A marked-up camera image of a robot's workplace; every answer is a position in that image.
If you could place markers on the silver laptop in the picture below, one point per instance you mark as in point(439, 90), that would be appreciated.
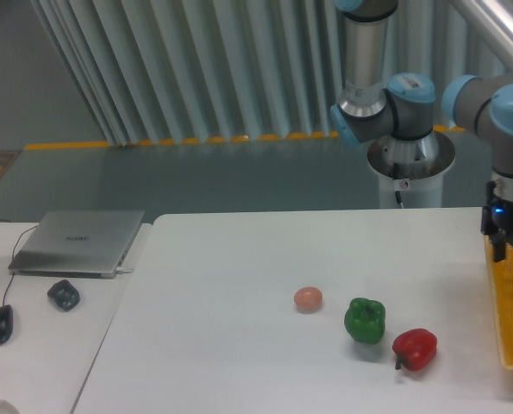
point(83, 243)

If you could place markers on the red bell pepper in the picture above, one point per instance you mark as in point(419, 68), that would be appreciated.
point(414, 349)

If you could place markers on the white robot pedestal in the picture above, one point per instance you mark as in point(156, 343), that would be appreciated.
point(411, 173)

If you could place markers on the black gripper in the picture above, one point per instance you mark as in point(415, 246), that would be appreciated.
point(497, 220)

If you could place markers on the white usb plug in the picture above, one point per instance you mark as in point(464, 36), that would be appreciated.
point(121, 270)

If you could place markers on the dark grey small case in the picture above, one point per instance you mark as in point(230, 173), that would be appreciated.
point(64, 295)

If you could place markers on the brown egg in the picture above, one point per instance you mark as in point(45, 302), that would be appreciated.
point(308, 299)

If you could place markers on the white folding partition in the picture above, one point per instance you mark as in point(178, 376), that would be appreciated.
point(202, 70)

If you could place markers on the green bell pepper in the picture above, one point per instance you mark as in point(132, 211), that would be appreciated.
point(364, 320)

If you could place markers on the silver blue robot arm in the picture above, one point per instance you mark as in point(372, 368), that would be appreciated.
point(396, 118)

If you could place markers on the black computer mouse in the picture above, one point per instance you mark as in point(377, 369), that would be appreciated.
point(6, 323)

